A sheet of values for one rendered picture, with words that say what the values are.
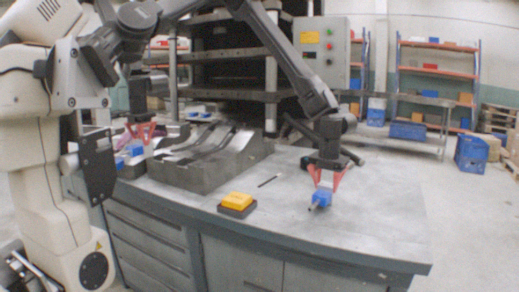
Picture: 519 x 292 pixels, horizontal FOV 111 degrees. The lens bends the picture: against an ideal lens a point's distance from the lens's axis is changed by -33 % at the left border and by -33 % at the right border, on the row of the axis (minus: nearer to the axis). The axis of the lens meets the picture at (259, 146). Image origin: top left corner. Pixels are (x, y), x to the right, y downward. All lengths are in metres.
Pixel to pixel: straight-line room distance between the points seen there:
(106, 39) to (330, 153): 0.56
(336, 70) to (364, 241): 1.01
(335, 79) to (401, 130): 2.96
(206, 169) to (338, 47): 0.97
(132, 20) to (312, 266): 0.68
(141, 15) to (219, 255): 0.71
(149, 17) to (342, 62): 1.11
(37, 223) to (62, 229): 0.07
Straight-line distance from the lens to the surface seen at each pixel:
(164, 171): 0.89
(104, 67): 0.44
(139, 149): 0.84
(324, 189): 0.75
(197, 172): 0.79
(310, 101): 0.70
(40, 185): 0.62
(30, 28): 0.57
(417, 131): 4.31
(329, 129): 0.67
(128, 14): 0.52
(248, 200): 0.70
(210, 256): 0.91
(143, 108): 0.82
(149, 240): 1.14
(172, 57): 1.88
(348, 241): 0.62
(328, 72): 1.46
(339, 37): 1.46
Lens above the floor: 1.15
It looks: 16 degrees down
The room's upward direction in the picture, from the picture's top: straight up
